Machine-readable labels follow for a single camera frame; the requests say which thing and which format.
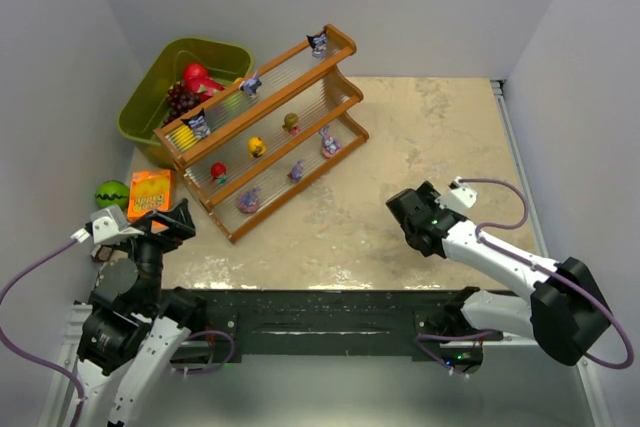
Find purple bunny pink base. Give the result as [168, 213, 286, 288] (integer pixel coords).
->
[318, 125, 342, 158]

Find yellow plastic lemon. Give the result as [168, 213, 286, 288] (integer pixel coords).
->
[171, 125, 198, 151]

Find orange three-tier ribbed shelf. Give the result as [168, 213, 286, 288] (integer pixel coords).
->
[155, 24, 369, 242]

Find black-headed purple striped figure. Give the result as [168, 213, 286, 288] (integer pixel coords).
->
[181, 109, 211, 140]

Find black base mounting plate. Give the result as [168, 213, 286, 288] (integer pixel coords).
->
[135, 287, 477, 364]

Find red dragon fruit toy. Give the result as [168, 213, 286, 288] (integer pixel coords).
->
[182, 63, 225, 102]

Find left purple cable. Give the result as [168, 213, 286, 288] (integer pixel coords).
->
[0, 241, 86, 427]

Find brown round toy figure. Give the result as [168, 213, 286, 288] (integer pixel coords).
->
[282, 113, 300, 136]

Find red heart toy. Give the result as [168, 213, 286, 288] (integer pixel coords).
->
[210, 162, 227, 184]

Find purple figure pink donut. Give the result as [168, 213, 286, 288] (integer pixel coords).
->
[236, 187, 261, 214]

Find brown object by left arm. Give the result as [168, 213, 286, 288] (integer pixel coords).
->
[90, 245, 115, 264]

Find green watermelon ball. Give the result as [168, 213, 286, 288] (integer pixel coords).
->
[94, 180, 130, 211]

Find aluminium frame rail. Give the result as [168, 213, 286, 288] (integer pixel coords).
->
[491, 78, 611, 427]

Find dark purple grape bunch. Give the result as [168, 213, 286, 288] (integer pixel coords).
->
[163, 79, 207, 126]

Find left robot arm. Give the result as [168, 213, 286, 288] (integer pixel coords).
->
[70, 199, 206, 426]

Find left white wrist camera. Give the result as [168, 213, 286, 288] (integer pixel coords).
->
[70, 205, 144, 246]

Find black figure toy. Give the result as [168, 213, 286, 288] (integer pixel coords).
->
[306, 29, 328, 59]

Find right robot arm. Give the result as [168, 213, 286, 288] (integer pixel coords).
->
[172, 179, 614, 374]

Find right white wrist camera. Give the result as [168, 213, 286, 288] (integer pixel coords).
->
[437, 177, 478, 214]

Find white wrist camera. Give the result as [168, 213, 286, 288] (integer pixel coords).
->
[70, 205, 144, 246]
[437, 177, 478, 214]

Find orange snack box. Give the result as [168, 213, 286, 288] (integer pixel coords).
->
[127, 169, 176, 221]

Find yellow duck toy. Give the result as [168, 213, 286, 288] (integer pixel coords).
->
[248, 136, 267, 158]

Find purple figure dark wings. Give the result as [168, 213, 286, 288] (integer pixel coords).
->
[239, 71, 262, 98]

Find green plastic bin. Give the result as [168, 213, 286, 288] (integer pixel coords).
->
[117, 37, 253, 168]

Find green plastic lime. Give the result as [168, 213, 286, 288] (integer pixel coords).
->
[223, 90, 242, 115]

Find purple bunny red bow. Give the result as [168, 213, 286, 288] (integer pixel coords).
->
[287, 159, 305, 183]

